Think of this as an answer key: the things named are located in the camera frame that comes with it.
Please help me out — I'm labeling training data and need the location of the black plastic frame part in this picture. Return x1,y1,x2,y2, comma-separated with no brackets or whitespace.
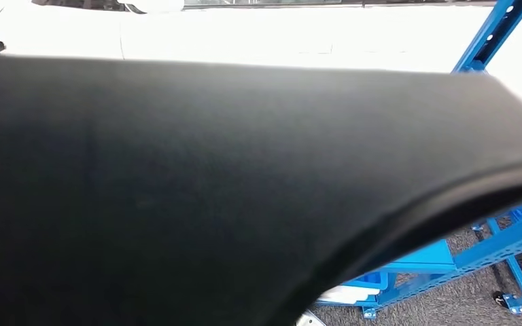
0,54,522,326

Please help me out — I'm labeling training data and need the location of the white car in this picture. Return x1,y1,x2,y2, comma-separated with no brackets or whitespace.
0,0,522,119

